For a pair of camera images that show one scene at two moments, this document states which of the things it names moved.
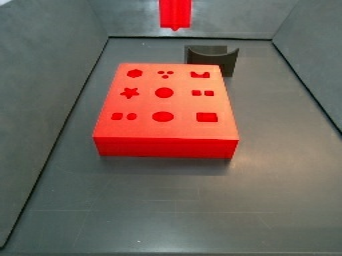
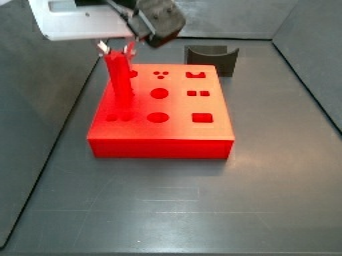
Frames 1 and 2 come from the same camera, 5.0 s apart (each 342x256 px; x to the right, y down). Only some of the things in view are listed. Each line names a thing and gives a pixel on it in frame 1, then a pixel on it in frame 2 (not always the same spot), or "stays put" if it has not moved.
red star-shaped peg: [176, 14] -> [120, 62]
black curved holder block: [213, 55] stays put
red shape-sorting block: [168, 111] stays put
